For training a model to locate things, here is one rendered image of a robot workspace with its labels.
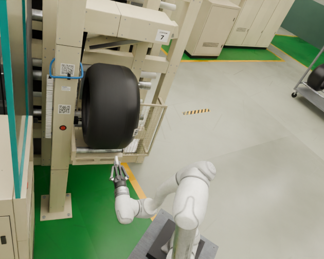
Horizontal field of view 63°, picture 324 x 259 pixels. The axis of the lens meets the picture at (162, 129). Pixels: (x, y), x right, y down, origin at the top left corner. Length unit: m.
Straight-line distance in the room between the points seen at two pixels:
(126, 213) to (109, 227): 1.12
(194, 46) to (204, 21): 0.56
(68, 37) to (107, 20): 0.35
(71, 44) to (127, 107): 0.47
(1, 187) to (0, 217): 0.14
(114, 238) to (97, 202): 0.40
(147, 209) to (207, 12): 4.94
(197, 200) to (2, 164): 0.89
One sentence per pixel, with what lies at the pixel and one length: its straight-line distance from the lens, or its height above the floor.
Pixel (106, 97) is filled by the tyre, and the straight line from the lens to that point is 1.63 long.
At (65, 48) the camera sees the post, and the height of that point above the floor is 1.64.
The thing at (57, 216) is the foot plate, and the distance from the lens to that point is 2.70.
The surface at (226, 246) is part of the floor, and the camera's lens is 3.01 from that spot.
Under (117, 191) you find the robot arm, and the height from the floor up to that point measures 1.02.
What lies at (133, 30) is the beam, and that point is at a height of 1.70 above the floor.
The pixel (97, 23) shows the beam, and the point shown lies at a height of 1.70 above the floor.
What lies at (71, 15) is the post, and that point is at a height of 1.82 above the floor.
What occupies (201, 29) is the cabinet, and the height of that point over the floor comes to 0.70.
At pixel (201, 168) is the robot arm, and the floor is 1.55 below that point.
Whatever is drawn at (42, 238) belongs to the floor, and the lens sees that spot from 2.62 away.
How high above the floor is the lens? 2.34
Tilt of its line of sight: 38 degrees down
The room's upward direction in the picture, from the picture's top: 21 degrees clockwise
